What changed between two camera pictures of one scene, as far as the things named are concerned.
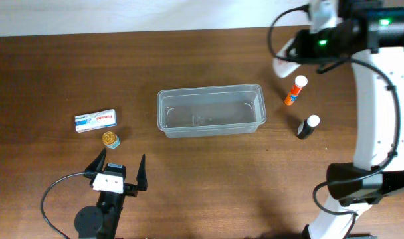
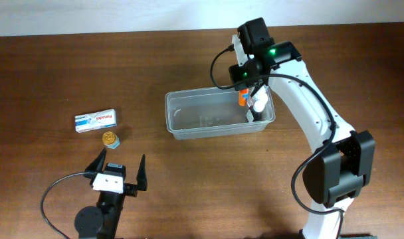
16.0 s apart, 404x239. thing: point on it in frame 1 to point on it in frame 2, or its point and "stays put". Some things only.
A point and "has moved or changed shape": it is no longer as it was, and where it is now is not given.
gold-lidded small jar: x=111 y=140 stays put
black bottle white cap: x=307 y=127 to x=255 y=111
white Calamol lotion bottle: x=282 y=68 has moved or changed shape
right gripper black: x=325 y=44 to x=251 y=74
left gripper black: x=131 y=189 stays put
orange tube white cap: x=300 y=82 has moved or changed shape
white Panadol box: x=96 y=120 stays put
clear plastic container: x=209 y=111 has moved or changed shape
